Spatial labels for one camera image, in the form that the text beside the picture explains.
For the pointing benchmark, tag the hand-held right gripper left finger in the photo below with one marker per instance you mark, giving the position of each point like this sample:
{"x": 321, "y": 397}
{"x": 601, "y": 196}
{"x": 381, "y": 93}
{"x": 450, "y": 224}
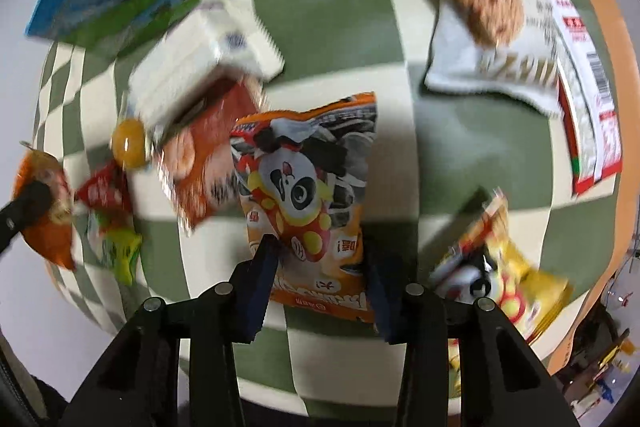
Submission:
{"x": 262, "y": 292}

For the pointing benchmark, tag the red triangular snack packet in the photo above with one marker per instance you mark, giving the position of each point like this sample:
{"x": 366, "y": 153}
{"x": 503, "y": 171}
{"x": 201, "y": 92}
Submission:
{"x": 102, "y": 194}

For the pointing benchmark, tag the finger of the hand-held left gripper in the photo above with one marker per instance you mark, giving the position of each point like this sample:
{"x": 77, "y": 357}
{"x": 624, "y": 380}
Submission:
{"x": 27, "y": 207}

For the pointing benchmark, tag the green snack packet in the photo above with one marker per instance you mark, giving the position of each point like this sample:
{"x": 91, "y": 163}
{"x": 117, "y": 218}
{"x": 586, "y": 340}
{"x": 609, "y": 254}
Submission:
{"x": 120, "y": 252}

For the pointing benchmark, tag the white beige snack packet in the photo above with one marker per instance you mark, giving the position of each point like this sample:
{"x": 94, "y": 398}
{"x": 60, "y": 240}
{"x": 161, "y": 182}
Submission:
{"x": 190, "y": 57}

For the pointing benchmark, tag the white cookie snack packet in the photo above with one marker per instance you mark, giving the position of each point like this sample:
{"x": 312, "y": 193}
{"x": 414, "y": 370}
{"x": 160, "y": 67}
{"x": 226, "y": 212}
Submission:
{"x": 490, "y": 17}

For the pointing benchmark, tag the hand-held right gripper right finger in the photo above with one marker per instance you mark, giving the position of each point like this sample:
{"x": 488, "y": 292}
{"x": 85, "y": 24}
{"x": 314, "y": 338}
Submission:
{"x": 387, "y": 307}

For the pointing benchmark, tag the orange crinkled snack packet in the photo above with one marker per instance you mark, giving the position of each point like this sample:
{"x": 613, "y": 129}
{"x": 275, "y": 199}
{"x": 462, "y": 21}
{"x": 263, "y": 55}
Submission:
{"x": 52, "y": 237}

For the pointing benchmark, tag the red-brown snack packet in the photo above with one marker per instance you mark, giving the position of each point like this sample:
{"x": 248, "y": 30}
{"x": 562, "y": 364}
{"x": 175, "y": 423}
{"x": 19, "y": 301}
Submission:
{"x": 210, "y": 167}

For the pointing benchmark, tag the yellow panda snack packet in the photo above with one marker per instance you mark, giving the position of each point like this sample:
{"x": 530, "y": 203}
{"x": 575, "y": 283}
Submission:
{"x": 505, "y": 282}

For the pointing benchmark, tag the orange panda snack packet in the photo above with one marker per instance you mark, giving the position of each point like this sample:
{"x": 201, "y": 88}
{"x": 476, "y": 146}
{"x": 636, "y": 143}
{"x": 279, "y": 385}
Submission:
{"x": 305, "y": 187}

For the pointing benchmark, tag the clear yellow pastry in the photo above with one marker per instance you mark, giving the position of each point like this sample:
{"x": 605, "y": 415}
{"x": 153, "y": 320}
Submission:
{"x": 129, "y": 142}

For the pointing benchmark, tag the green white checkered blanket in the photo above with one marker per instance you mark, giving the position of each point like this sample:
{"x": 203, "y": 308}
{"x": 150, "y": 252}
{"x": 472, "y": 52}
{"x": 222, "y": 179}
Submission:
{"x": 325, "y": 32}

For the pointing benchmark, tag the red and white snack packet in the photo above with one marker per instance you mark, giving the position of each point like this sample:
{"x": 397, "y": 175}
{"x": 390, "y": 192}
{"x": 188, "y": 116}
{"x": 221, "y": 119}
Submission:
{"x": 585, "y": 107}

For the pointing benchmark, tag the dark cluttered equipment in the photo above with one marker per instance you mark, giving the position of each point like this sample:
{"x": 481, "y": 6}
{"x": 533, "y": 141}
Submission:
{"x": 600, "y": 342}

